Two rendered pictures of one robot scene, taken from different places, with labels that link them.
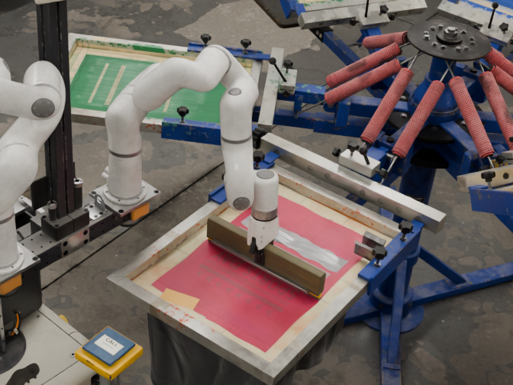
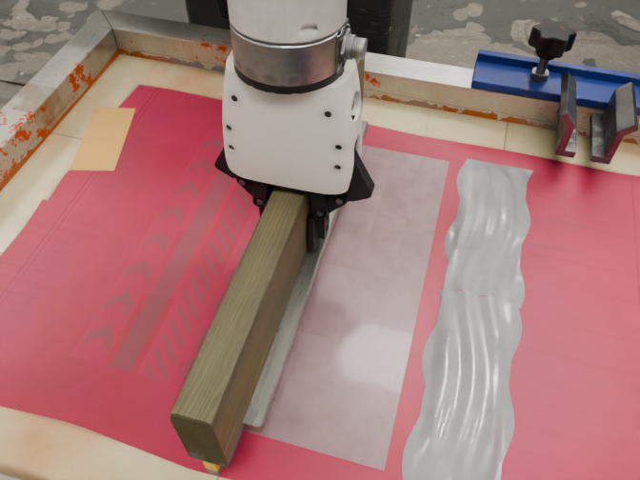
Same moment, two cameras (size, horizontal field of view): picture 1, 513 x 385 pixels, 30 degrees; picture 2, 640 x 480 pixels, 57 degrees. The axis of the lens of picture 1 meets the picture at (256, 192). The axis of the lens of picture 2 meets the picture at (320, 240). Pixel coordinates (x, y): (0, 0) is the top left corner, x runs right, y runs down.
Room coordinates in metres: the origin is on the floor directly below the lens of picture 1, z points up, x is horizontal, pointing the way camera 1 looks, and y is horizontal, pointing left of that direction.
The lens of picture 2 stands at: (2.08, -0.37, 1.39)
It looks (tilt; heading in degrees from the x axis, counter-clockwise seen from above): 51 degrees down; 74
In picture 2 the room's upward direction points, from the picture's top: straight up
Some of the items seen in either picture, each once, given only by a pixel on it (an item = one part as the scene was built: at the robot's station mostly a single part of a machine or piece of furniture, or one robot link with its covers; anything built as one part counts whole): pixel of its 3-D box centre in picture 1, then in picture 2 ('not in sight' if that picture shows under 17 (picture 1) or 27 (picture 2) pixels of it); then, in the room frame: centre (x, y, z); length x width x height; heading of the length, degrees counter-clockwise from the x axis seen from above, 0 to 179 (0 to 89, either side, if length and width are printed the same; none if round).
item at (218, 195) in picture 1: (242, 185); (605, 109); (2.54, 0.05, 0.97); 0.30 x 0.05 x 0.07; 148
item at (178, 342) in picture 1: (204, 368); not in sight; (1.94, 0.10, 0.74); 0.45 x 0.03 x 0.43; 58
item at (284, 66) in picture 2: (266, 207); (298, 39); (2.17, -0.03, 1.18); 0.09 x 0.07 x 0.03; 148
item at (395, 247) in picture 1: (388, 258); not in sight; (2.24, -0.42, 0.97); 0.30 x 0.05 x 0.07; 148
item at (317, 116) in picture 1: (264, 115); not in sight; (3.10, 0.00, 0.90); 1.24 x 0.06 x 0.06; 88
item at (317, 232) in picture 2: not in sight; (329, 215); (2.18, -0.05, 1.02); 0.03 x 0.03 x 0.07; 58
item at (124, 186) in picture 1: (121, 168); not in sight; (2.23, 0.39, 1.21); 0.16 x 0.13 x 0.15; 52
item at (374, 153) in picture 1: (366, 166); not in sight; (2.66, -0.36, 1.02); 0.17 x 0.06 x 0.05; 148
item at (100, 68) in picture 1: (191, 70); not in sight; (3.11, 0.28, 1.05); 1.08 x 0.61 x 0.23; 88
